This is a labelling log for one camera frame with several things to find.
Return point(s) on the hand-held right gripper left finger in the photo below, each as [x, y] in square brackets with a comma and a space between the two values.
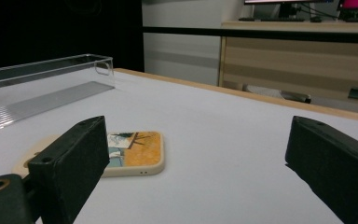
[71, 168]

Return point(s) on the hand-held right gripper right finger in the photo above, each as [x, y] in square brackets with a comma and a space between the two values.
[332, 161]

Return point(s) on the clear plastic box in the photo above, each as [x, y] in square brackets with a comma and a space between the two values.
[43, 102]

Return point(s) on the light wooden desk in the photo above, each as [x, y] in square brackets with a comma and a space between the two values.
[292, 62]

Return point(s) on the black curtain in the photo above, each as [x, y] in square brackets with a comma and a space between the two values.
[59, 28]

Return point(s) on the white cabinet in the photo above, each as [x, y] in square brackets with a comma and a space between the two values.
[180, 59]

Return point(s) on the pink screen monitor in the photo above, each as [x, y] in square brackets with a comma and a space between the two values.
[355, 3]

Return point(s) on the black computer monitor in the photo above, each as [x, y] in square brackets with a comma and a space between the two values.
[287, 7]

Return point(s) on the black metal crossbar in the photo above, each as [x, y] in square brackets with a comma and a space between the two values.
[183, 30]

